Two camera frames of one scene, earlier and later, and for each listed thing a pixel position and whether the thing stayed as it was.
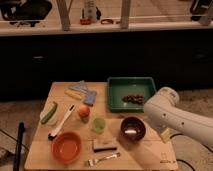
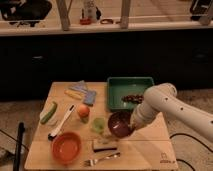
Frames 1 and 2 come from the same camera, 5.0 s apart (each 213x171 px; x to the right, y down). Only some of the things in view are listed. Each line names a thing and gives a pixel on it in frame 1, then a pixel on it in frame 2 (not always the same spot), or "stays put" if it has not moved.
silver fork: (93, 162) stays put
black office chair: (25, 11) stays put
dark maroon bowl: (132, 129) -> (119, 123)
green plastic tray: (120, 87) stays put
